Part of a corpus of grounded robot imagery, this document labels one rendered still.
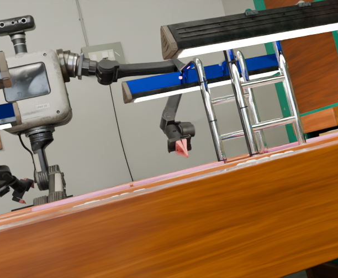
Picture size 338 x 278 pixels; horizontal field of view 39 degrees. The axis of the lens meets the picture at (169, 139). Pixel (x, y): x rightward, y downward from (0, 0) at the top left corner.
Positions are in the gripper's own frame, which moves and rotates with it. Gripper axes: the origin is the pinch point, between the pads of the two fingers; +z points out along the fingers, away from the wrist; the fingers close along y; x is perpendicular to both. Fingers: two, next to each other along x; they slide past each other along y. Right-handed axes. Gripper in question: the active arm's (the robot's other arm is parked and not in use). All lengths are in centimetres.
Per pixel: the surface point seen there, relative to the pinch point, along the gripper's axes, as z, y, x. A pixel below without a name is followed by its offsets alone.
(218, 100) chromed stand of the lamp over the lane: 23.4, 2.0, -39.1
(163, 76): 2.6, -9.6, -39.6
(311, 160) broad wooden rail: 92, -14, -70
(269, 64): 5.9, 30.8, -37.8
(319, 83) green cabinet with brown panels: 6, 55, -25
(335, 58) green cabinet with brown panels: 12, 55, -38
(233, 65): 38, -1, -59
